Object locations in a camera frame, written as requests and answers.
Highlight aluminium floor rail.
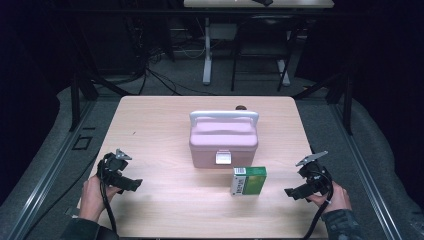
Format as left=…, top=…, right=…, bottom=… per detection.
left=328, top=101, right=404, bottom=240
left=3, top=99, right=98, bottom=240

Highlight black chair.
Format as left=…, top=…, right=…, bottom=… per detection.
left=230, top=14, right=303, bottom=93

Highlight black floor cables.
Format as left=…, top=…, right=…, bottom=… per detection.
left=109, top=19, right=218, bottom=98

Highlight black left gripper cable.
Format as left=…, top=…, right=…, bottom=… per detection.
left=97, top=159, right=118, bottom=235

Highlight white-legged desk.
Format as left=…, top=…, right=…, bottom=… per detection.
left=183, top=0, right=335, bottom=86

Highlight green and white medicine box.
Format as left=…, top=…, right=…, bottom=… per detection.
left=229, top=166, right=268, bottom=197

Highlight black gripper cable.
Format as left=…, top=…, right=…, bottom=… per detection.
left=97, top=159, right=118, bottom=235
left=301, top=169, right=335, bottom=240

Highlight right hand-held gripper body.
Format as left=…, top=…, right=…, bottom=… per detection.
left=295, top=150, right=334, bottom=198

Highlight person's right hand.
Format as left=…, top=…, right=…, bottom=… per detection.
left=305, top=181, right=353, bottom=215

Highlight pink plastic storage box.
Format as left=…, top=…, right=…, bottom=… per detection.
left=188, top=110, right=260, bottom=169

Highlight black metal frame stand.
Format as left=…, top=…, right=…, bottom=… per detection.
left=292, top=71, right=355, bottom=136
left=68, top=68, right=134, bottom=133

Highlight person's left hand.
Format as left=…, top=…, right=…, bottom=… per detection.
left=78, top=175, right=123, bottom=223

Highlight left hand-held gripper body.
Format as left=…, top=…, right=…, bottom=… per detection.
left=96, top=148, right=133, bottom=192

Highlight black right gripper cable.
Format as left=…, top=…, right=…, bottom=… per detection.
left=301, top=169, right=335, bottom=240

